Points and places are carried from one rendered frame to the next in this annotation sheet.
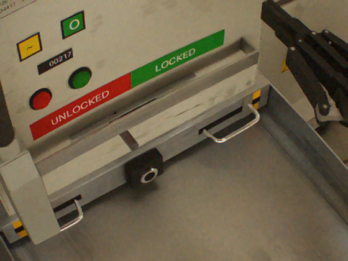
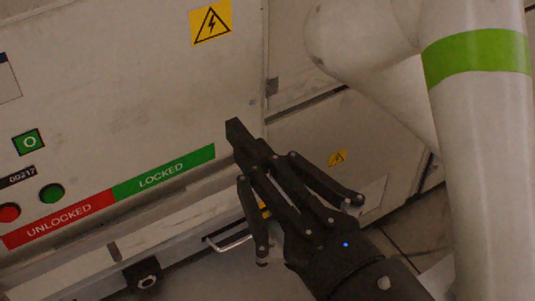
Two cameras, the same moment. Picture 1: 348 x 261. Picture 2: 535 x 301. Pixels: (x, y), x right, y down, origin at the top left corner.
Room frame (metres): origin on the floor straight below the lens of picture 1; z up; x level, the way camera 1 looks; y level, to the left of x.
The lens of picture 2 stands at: (0.09, -0.17, 1.68)
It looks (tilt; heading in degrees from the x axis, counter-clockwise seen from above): 48 degrees down; 3
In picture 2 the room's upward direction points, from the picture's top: straight up
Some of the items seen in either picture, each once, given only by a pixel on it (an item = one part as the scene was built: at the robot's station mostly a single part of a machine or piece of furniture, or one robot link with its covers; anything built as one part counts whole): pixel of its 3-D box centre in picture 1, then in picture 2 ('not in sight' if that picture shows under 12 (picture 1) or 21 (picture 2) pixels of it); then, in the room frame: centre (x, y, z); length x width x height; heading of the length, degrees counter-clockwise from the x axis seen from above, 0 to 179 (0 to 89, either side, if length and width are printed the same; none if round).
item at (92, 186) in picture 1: (132, 153); (135, 258); (0.54, 0.07, 0.90); 0.54 x 0.05 x 0.06; 125
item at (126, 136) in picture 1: (123, 128); (109, 240); (0.49, 0.07, 1.02); 0.06 x 0.02 x 0.04; 35
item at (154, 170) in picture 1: (145, 170); (144, 276); (0.51, 0.04, 0.90); 0.06 x 0.03 x 0.05; 125
